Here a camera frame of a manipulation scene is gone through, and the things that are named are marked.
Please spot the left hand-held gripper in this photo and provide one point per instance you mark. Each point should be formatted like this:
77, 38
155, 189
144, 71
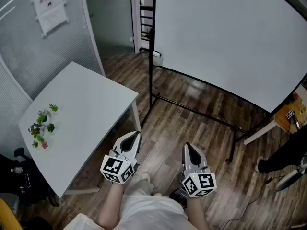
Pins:
112, 168

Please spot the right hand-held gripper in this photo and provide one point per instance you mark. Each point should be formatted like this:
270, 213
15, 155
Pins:
199, 183

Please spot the clear plastic eraser tray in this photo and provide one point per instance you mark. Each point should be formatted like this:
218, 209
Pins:
157, 61

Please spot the person's right forearm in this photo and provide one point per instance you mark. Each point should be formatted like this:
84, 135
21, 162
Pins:
196, 212

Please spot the person's left forearm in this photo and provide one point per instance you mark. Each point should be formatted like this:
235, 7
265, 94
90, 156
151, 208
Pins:
110, 205

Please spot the whiteboard on black stand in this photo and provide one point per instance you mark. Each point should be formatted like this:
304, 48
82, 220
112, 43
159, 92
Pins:
227, 44

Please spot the person's beige shoe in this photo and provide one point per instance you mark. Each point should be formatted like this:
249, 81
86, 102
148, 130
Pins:
145, 175

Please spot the black waist-worn device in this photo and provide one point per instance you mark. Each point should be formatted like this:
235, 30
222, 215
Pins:
178, 196

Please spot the person's beige trousers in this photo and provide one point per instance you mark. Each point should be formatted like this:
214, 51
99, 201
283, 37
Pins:
142, 188

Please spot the person's white shirt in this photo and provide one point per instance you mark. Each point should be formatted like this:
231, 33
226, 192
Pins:
148, 214

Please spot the cluster of small potted plants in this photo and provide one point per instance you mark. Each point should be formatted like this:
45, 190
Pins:
42, 128

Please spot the white grey device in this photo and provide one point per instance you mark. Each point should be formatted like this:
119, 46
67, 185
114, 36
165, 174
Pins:
287, 180

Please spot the wooden table with white legs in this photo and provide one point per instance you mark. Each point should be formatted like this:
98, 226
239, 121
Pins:
281, 118

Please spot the black office chair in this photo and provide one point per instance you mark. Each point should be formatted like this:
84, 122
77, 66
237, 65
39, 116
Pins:
21, 174

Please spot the frosted glass door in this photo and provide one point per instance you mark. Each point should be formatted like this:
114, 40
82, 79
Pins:
110, 23

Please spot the black ladder shelf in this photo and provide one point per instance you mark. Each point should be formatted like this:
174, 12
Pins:
145, 20

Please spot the yellow seat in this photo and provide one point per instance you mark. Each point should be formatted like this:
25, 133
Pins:
8, 217

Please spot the paper notice on glass partition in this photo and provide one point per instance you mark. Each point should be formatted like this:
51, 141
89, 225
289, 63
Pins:
50, 11

